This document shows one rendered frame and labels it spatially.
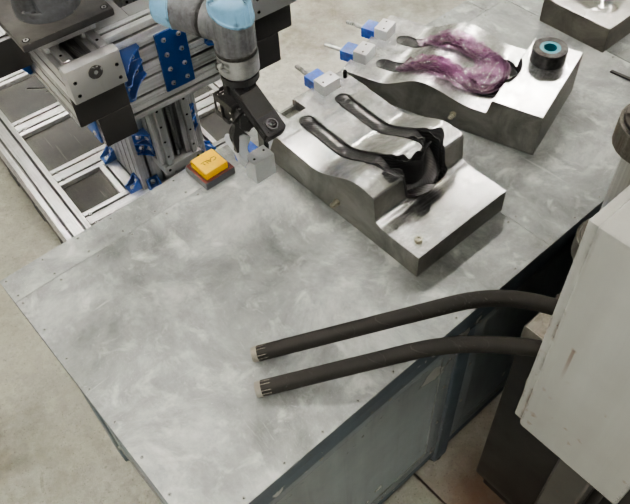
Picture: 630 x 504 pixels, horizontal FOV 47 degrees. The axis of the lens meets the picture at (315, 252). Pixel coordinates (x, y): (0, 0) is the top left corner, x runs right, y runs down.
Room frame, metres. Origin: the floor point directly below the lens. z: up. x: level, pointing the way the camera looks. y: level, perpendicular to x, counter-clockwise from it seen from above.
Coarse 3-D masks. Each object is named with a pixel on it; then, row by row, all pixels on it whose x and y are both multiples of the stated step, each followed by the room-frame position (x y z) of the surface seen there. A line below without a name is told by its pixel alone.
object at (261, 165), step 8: (248, 144) 1.11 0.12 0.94; (256, 152) 1.07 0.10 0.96; (264, 152) 1.07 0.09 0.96; (272, 152) 1.07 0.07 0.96; (256, 160) 1.05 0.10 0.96; (264, 160) 1.05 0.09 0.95; (272, 160) 1.07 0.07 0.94; (248, 168) 1.06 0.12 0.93; (256, 168) 1.04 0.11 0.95; (264, 168) 1.05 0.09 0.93; (272, 168) 1.06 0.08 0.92; (248, 176) 1.06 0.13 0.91; (256, 176) 1.04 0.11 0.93; (264, 176) 1.05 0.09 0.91
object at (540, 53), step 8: (536, 40) 1.40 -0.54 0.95; (544, 40) 1.40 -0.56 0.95; (552, 40) 1.39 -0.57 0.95; (560, 40) 1.39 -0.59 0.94; (536, 48) 1.37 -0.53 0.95; (544, 48) 1.38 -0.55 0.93; (552, 48) 1.38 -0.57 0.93; (560, 48) 1.36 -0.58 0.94; (568, 48) 1.36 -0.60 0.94; (536, 56) 1.35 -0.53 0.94; (544, 56) 1.34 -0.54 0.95; (552, 56) 1.34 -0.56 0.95; (560, 56) 1.33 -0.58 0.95; (536, 64) 1.35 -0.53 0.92; (544, 64) 1.33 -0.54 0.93; (552, 64) 1.33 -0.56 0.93; (560, 64) 1.33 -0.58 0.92
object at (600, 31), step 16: (544, 0) 1.68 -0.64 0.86; (560, 0) 1.66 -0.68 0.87; (576, 0) 1.68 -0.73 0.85; (592, 0) 1.68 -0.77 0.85; (608, 0) 1.66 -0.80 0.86; (624, 0) 1.64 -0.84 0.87; (544, 16) 1.67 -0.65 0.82; (560, 16) 1.63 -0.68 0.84; (576, 16) 1.60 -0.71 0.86; (592, 16) 1.58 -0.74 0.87; (608, 16) 1.58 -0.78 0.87; (624, 16) 1.57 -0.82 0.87; (576, 32) 1.59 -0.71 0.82; (592, 32) 1.56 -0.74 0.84; (608, 32) 1.52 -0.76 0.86; (624, 32) 1.58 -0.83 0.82
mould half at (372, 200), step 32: (320, 96) 1.32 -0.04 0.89; (352, 96) 1.31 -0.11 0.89; (288, 128) 1.22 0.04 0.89; (352, 128) 1.21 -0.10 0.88; (448, 128) 1.13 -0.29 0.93; (288, 160) 1.16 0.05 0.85; (320, 160) 1.12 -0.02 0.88; (352, 160) 1.09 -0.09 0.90; (448, 160) 1.08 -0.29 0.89; (320, 192) 1.08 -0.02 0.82; (352, 192) 1.00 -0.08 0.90; (384, 192) 0.97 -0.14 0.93; (448, 192) 1.02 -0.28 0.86; (480, 192) 1.02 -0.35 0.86; (352, 224) 1.00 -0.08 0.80; (384, 224) 0.95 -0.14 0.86; (416, 224) 0.94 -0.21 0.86; (448, 224) 0.94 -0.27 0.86; (480, 224) 0.97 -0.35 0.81; (416, 256) 0.86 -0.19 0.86
